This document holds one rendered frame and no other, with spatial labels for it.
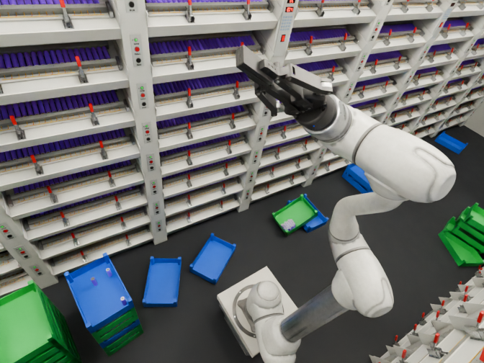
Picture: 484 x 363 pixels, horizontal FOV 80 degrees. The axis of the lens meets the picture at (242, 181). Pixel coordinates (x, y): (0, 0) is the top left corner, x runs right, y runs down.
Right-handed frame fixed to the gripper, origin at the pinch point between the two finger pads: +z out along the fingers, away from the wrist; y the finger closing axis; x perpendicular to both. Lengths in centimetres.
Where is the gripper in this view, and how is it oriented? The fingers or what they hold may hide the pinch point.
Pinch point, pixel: (255, 67)
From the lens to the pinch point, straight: 46.6
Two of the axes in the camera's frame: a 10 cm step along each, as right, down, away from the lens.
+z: -6.7, -1.7, -7.3
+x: 0.3, 9.7, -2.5
